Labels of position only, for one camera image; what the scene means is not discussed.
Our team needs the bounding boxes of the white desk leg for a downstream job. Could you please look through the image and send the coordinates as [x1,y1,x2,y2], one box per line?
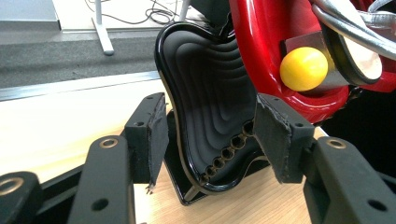
[91,0,116,57]

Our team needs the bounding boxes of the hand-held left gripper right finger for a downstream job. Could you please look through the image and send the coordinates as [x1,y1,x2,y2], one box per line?
[252,92,317,185]

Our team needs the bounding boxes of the red and black two-tier rack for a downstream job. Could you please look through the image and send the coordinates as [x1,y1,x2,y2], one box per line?
[153,0,396,207]

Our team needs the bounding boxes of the metal floor rail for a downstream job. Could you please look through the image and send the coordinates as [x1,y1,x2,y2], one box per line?
[0,70,162,103]

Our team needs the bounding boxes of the black floor cables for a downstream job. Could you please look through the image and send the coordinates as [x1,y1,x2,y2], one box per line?
[83,0,190,26]

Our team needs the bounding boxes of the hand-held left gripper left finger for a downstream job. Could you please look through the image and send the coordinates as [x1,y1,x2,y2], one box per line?
[120,91,171,195]

